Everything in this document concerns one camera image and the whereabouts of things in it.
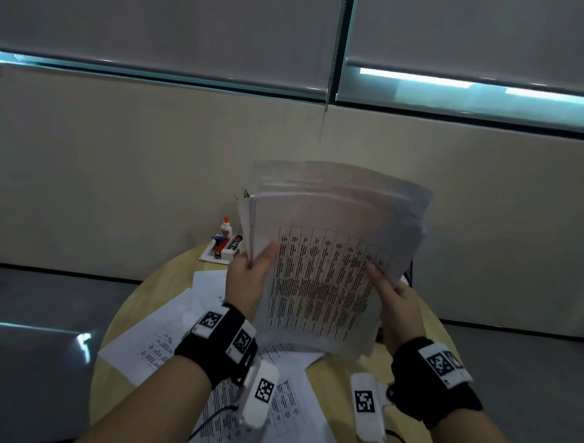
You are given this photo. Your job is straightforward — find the person's right hand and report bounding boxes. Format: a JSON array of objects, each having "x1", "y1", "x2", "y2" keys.
[{"x1": 364, "y1": 262, "x2": 428, "y2": 357}]

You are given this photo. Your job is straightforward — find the person's left hand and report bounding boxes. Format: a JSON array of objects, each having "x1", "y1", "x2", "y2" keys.
[{"x1": 223, "y1": 240, "x2": 282, "y2": 323}]

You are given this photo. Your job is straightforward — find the stack of printed papers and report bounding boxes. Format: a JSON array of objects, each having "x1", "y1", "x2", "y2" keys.
[{"x1": 237, "y1": 159, "x2": 434, "y2": 359}]

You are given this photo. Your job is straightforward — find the pile of printed papers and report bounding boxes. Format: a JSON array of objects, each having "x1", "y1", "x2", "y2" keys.
[{"x1": 98, "y1": 269, "x2": 338, "y2": 443}]

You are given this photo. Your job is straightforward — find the person's left forearm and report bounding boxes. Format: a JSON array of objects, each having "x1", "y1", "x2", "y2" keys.
[{"x1": 80, "y1": 355, "x2": 213, "y2": 443}]

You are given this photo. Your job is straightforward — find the white box black label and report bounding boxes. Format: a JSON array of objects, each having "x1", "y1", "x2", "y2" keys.
[{"x1": 221, "y1": 234, "x2": 243, "y2": 261}]

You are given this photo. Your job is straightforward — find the white tray with stapler items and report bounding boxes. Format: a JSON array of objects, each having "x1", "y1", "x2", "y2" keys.
[{"x1": 199, "y1": 239, "x2": 243, "y2": 265}]

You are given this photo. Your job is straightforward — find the black left wrist band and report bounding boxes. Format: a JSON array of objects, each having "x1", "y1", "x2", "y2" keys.
[{"x1": 175, "y1": 303, "x2": 259, "y2": 389}]

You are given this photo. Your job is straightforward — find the black wrist band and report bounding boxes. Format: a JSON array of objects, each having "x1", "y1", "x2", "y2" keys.
[
  {"x1": 175, "y1": 303, "x2": 259, "y2": 389},
  {"x1": 390, "y1": 337, "x2": 484, "y2": 430}
]

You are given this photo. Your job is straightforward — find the black right wrist band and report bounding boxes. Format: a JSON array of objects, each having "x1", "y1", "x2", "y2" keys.
[{"x1": 390, "y1": 337, "x2": 484, "y2": 430}]

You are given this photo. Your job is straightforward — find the round wooden table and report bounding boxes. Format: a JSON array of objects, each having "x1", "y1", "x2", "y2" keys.
[{"x1": 89, "y1": 242, "x2": 450, "y2": 443}]

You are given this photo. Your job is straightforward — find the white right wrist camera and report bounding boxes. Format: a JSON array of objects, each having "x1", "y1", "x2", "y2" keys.
[{"x1": 350, "y1": 373, "x2": 389, "y2": 443}]

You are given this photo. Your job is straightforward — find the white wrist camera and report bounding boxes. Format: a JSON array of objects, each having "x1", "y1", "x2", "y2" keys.
[
  {"x1": 350, "y1": 373, "x2": 389, "y2": 443},
  {"x1": 235, "y1": 360, "x2": 280, "y2": 430}
]

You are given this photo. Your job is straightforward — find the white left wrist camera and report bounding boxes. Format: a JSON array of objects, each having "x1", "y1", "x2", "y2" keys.
[{"x1": 235, "y1": 360, "x2": 280, "y2": 430}]

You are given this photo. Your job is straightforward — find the black left camera cable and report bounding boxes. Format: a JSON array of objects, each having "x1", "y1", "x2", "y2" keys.
[{"x1": 189, "y1": 403, "x2": 240, "y2": 441}]

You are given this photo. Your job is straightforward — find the window with black frame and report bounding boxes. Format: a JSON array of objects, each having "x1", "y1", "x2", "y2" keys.
[{"x1": 0, "y1": 0, "x2": 584, "y2": 136}]

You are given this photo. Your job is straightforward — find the blind pull chain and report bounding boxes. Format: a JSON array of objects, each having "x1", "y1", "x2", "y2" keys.
[{"x1": 318, "y1": 0, "x2": 349, "y2": 142}]

